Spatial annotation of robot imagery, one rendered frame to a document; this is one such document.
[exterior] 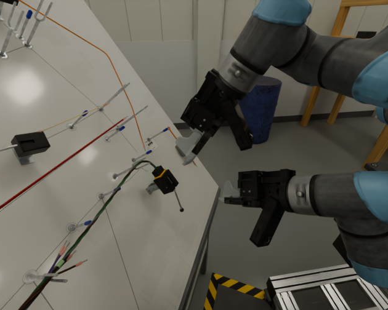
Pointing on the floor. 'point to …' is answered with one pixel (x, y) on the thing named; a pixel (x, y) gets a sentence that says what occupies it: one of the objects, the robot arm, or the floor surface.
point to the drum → (261, 107)
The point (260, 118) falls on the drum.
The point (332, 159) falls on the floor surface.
